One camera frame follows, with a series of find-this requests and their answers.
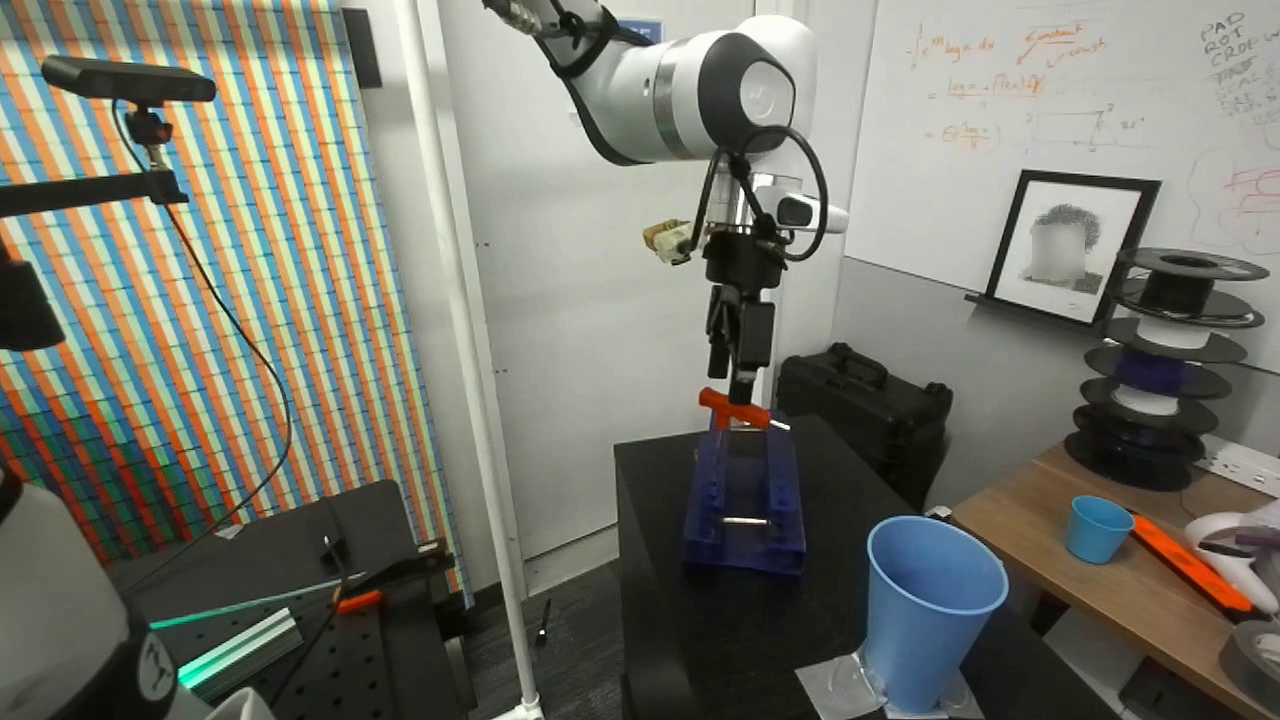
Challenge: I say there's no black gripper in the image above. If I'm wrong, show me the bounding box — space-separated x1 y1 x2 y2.
706 232 785 404

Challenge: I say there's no orange handled screwdriver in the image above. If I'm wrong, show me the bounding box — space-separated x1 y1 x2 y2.
695 388 792 433

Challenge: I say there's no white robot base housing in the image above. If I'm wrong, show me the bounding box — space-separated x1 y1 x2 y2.
0 481 177 720

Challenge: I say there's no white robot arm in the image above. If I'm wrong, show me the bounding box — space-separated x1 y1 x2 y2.
481 0 817 404

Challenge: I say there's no large blue plastic cup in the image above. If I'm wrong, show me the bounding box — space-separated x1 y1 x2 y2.
861 516 1010 710

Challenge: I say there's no grey tape under cup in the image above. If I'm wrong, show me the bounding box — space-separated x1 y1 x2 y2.
795 650 985 720

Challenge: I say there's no small blue cup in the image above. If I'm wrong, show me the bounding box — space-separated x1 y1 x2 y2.
1069 496 1133 563

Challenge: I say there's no black equipment case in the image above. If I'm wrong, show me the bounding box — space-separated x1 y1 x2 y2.
775 343 952 508

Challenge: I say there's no white board with writing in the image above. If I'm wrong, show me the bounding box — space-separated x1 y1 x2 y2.
840 0 1280 377

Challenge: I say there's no black framed portrait picture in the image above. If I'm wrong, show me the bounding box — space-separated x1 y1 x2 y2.
985 169 1159 323

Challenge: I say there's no stack of filament spools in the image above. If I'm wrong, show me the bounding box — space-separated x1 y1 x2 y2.
1063 246 1264 490

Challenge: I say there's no white vertical pole stand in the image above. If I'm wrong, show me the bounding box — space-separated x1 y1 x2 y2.
393 0 544 720

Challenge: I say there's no wooden side table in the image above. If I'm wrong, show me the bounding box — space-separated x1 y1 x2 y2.
957 449 1270 720

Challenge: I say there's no black perforated optical breadboard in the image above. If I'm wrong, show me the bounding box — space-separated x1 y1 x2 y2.
111 481 466 720

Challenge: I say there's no orange tool on wooden table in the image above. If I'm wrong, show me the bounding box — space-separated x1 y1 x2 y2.
1133 516 1255 615

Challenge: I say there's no white device on side table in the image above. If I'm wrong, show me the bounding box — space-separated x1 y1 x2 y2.
1185 498 1280 615

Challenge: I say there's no green lit metal bar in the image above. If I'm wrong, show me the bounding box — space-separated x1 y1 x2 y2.
154 580 333 695

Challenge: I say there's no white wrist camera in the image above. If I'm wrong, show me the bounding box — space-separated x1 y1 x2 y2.
752 173 850 232

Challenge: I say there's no black camera cable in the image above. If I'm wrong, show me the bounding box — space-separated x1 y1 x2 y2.
108 98 295 527

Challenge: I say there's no black camera on stand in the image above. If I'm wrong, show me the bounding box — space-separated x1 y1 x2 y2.
39 54 215 108

